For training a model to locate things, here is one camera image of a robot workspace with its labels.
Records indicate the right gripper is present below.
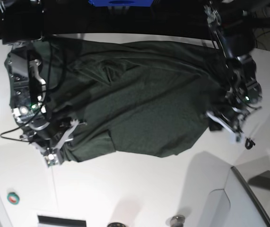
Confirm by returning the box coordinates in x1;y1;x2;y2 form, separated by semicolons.
20;117;78;151

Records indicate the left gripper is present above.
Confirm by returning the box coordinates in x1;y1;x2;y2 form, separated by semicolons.
208;105;255;131

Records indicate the dark green t-shirt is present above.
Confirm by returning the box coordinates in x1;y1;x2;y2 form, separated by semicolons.
34;38;225;162

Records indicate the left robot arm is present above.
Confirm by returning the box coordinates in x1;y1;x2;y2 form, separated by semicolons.
203;0;262;134

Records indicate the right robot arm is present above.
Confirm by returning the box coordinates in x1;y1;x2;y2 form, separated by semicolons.
0;0;79;154

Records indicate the small black clip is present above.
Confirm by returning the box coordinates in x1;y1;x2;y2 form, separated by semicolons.
244;137;256;150

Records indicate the black round dial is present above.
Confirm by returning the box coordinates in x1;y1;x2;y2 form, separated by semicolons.
107;222;126;227

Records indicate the round metal knob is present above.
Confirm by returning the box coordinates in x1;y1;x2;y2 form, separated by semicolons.
169;215;185;227

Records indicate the blue box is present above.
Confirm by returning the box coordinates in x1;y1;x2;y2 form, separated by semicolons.
88;0;153;7

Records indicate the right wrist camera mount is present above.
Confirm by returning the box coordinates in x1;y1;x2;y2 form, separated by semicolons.
31;117;87;167

